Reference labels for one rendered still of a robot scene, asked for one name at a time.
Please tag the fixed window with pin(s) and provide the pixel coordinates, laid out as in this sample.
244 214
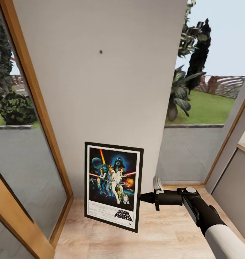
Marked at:
207 95

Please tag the door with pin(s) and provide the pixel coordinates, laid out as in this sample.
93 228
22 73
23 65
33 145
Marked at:
35 192

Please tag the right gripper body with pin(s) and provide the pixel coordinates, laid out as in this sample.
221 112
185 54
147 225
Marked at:
163 198

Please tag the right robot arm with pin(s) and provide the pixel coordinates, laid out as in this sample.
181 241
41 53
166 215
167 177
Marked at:
222 241

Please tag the poster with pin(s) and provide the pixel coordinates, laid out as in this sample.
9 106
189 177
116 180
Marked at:
112 184

